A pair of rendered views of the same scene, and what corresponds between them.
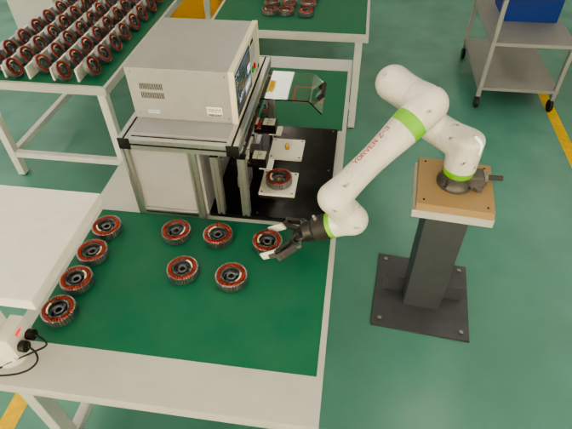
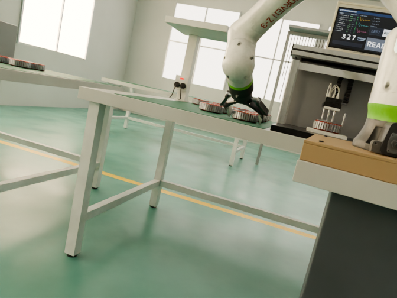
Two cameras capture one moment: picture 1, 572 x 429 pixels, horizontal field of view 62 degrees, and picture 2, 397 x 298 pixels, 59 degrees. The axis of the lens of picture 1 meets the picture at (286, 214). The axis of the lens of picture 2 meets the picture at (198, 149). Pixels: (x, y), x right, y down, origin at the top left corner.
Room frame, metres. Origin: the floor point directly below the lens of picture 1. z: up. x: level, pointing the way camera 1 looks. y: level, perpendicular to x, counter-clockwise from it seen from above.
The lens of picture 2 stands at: (1.21, -1.45, 0.82)
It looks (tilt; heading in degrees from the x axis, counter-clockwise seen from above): 9 degrees down; 96
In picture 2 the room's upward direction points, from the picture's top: 12 degrees clockwise
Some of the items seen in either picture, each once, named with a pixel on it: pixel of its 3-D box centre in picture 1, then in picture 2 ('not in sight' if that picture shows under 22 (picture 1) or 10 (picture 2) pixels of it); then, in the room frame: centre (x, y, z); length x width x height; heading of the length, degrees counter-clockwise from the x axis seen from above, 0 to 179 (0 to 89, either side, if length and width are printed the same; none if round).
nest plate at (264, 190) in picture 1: (278, 183); (325, 132); (1.53, 0.03, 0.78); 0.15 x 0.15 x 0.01; 81
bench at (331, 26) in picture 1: (301, 29); not in sight; (4.03, -0.17, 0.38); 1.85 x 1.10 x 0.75; 171
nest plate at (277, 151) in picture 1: (287, 149); not in sight; (1.77, -0.01, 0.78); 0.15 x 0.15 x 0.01; 81
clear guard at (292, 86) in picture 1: (287, 91); not in sight; (1.84, -0.02, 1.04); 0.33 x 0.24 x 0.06; 81
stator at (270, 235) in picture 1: (267, 242); (244, 116); (1.20, 0.07, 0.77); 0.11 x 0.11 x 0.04
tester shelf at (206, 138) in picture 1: (203, 97); (366, 70); (1.70, 0.32, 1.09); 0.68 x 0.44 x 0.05; 171
